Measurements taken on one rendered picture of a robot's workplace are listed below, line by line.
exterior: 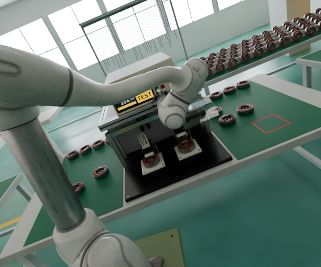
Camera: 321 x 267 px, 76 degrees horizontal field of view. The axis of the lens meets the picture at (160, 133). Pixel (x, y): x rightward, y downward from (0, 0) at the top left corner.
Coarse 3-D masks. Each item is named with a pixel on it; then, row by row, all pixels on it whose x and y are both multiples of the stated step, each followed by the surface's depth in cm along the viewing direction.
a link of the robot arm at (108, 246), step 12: (96, 240) 64; (108, 240) 62; (120, 240) 62; (96, 252) 60; (108, 252) 59; (120, 252) 59; (132, 252) 62; (84, 264) 61; (96, 264) 57; (108, 264) 56; (120, 264) 57; (132, 264) 59; (144, 264) 64
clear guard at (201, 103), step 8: (200, 96) 121; (192, 104) 116; (200, 104) 112; (208, 104) 109; (192, 112) 109; (208, 112) 108; (216, 112) 108; (192, 120) 108; (200, 120) 108; (184, 128) 108
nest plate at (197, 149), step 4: (196, 144) 132; (176, 148) 136; (196, 148) 128; (200, 148) 127; (176, 152) 132; (192, 152) 127; (196, 152) 125; (180, 156) 127; (184, 156) 126; (188, 156) 126; (180, 160) 126
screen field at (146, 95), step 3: (150, 90) 125; (144, 93) 125; (147, 93) 125; (150, 93) 125; (135, 96) 125; (138, 96) 125; (141, 96) 125; (144, 96) 126; (147, 96) 126; (150, 96) 126; (153, 96) 127; (138, 99) 126; (141, 99) 126; (144, 99) 126; (147, 99) 127; (138, 102) 127
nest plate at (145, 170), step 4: (160, 156) 135; (160, 160) 131; (160, 164) 128; (164, 164) 126; (144, 168) 130; (148, 168) 129; (152, 168) 127; (156, 168) 126; (144, 172) 127; (148, 172) 126
